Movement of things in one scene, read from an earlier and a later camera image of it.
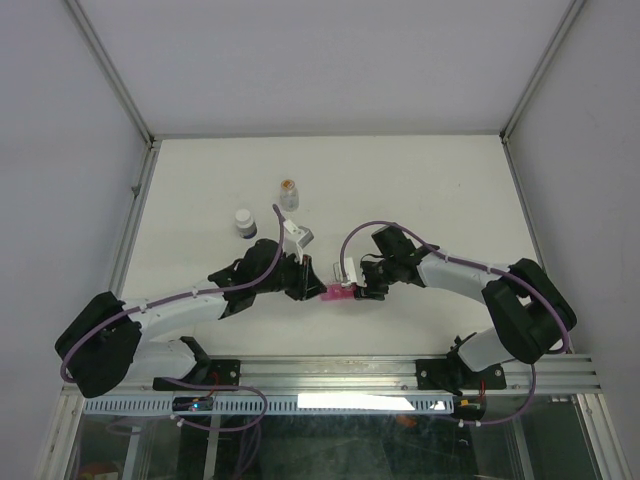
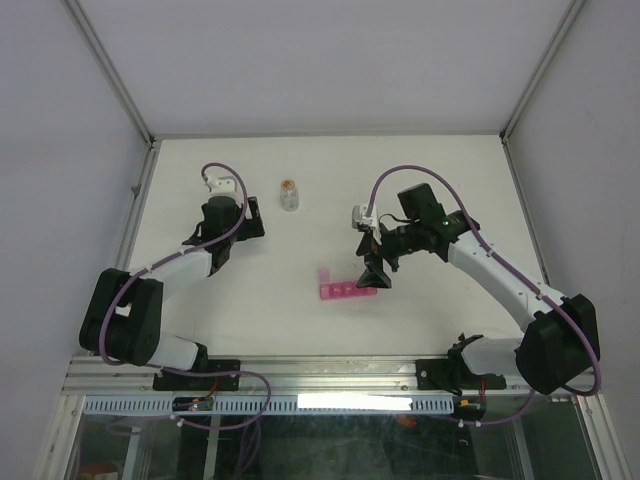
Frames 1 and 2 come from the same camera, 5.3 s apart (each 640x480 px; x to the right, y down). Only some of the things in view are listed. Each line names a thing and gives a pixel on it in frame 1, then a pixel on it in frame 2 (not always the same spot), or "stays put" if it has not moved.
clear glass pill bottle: x=289 y=199 stays put
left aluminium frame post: x=112 y=73 stays put
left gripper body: x=293 y=277 to x=250 y=227
